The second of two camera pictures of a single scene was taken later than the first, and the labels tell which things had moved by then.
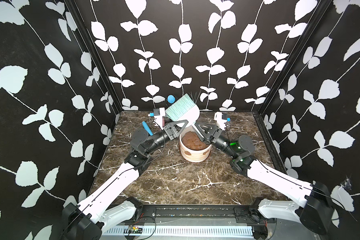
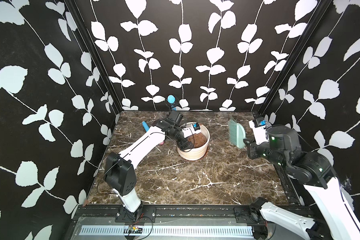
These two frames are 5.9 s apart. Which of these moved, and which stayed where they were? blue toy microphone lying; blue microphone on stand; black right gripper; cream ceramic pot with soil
Moved: black right gripper
Stayed: blue microphone on stand; cream ceramic pot with soil; blue toy microphone lying
